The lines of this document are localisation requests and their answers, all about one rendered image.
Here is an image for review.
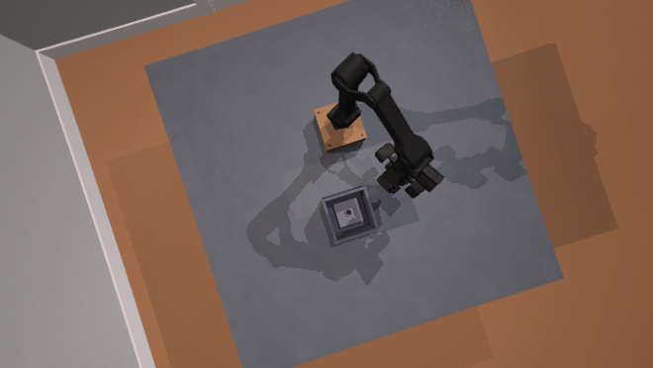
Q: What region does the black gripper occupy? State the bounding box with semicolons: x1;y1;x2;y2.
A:
375;143;425;198

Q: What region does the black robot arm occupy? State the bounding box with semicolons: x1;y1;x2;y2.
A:
326;52;444;194

